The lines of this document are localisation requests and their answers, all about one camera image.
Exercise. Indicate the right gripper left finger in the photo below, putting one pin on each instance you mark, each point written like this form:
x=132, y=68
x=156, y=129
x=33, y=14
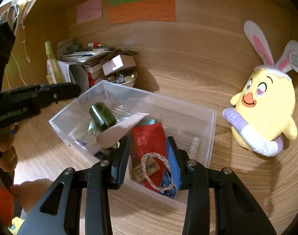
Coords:
x=58, y=210

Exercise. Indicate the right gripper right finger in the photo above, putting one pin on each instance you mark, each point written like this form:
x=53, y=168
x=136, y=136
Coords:
x=236, y=210

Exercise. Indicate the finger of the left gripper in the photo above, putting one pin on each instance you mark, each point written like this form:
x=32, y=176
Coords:
x=22, y=90
x=54, y=93

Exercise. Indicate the dark green glass bottle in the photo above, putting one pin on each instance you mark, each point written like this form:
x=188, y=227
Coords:
x=102, y=116

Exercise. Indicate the purple capped tube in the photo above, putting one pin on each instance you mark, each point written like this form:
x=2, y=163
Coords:
x=80, y=143

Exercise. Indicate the pink cream tube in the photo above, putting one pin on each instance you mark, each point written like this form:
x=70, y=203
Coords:
x=109, y=137

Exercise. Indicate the white pink lip balm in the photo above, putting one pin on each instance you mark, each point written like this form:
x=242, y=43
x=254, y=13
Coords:
x=193, y=150

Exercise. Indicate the teal lotion bottle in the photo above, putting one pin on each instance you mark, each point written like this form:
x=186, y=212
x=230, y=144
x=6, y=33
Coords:
x=145, y=121

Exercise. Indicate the red foil tea packet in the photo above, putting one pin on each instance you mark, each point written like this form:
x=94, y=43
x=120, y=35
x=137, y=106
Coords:
x=152, y=172

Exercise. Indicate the pale green stick tube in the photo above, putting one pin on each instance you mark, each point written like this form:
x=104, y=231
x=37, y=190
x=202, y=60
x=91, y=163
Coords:
x=91, y=133

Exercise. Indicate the person left hand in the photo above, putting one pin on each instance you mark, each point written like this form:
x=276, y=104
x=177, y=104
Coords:
x=9, y=158

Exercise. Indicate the yellow green spray bottle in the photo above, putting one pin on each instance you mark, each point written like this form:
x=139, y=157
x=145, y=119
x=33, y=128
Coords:
x=57, y=74

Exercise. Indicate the white folded paper box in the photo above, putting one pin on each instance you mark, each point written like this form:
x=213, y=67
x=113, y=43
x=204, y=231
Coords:
x=71, y=73

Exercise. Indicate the stack of books and papers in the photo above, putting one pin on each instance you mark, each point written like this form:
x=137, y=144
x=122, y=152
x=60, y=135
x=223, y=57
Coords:
x=90, y=59

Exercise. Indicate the clear plastic storage bin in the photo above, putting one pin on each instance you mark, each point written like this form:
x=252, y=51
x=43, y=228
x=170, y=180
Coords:
x=192, y=127

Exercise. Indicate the red white glue stick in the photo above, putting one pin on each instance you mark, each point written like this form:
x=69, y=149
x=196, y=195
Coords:
x=95, y=45

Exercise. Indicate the white bowl of trinkets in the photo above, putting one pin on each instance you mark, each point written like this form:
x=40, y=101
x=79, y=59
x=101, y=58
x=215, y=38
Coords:
x=122, y=79

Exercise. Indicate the small open cardboard box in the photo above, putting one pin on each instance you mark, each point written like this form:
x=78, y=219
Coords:
x=117, y=61

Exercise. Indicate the pink sticky note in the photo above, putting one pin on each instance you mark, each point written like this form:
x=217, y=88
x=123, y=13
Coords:
x=89, y=10

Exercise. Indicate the yellow chick bunny plush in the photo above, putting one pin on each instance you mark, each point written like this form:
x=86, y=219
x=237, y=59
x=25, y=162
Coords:
x=261, y=114

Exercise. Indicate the orange sticky note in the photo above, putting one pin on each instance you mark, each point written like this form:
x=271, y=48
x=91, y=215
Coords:
x=146, y=10

